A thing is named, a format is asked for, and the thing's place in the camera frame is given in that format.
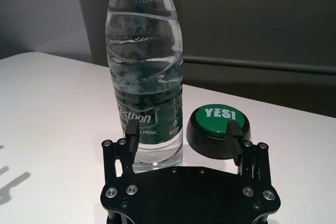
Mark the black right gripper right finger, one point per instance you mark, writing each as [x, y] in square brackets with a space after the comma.
[244, 153]

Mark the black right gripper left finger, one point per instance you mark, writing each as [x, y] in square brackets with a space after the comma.
[128, 150]

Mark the clear water bottle green label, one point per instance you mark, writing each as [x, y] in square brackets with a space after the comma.
[145, 77]

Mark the green YES button black base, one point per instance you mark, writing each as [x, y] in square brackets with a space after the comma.
[219, 129]

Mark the thin grey horizontal rail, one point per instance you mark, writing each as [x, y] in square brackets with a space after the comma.
[260, 65]

